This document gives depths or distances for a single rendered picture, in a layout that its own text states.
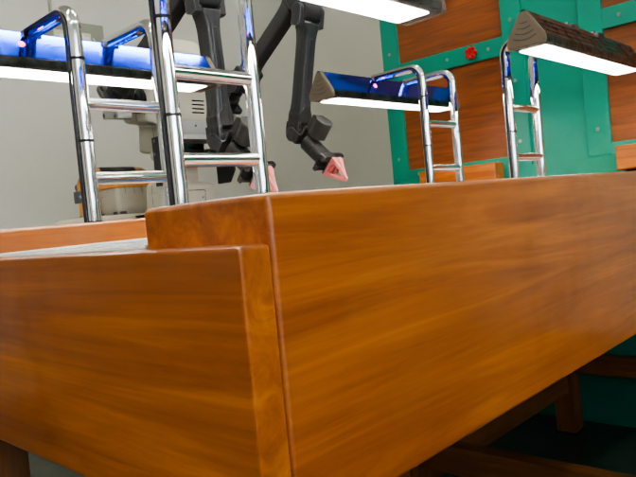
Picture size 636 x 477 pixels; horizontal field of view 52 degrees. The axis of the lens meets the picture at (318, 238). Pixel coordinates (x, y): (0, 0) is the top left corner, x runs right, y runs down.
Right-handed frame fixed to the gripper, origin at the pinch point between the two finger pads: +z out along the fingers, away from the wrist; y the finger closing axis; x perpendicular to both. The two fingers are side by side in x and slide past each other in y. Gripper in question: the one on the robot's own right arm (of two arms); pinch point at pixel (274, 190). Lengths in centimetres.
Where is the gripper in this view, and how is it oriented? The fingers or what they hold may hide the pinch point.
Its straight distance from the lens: 170.4
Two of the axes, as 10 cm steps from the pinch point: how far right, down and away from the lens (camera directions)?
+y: 6.9, -0.8, 7.2
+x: -4.1, 7.8, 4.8
